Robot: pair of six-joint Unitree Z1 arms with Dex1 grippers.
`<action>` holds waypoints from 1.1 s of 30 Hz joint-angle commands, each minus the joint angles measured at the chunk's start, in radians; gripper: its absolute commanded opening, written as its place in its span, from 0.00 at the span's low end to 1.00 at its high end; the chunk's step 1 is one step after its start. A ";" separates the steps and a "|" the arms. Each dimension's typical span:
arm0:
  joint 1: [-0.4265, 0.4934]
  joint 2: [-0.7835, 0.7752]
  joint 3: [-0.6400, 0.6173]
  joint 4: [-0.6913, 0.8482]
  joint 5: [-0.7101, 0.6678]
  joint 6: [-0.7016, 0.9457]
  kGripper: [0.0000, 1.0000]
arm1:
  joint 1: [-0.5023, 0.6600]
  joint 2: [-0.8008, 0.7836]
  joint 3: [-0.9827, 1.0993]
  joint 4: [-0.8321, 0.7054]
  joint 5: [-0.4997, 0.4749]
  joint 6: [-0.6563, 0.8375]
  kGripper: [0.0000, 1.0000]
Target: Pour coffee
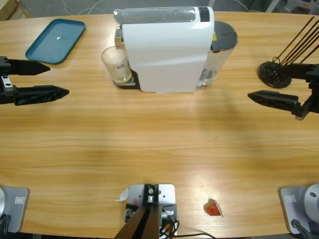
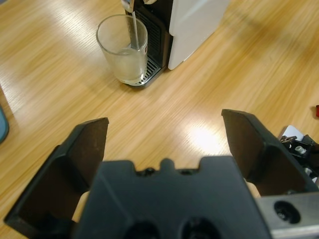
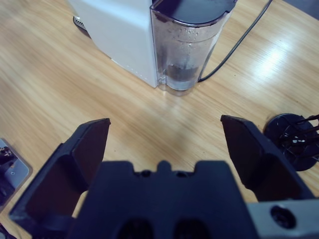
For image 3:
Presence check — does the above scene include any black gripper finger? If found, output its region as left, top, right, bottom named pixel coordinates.
left=220, top=115, right=315, bottom=203
left=9, top=118, right=111, bottom=235

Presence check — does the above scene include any white capsule coffee machine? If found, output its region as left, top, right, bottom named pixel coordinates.
left=67, top=0, right=160, bottom=88

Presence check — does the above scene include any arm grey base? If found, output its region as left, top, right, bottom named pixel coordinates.
left=0, top=138, right=33, bottom=207

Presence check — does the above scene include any black capsule holder with rods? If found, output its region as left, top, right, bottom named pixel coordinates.
left=263, top=113, right=319, bottom=172

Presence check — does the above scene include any black machine power cable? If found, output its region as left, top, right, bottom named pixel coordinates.
left=198, top=0, right=274, bottom=82

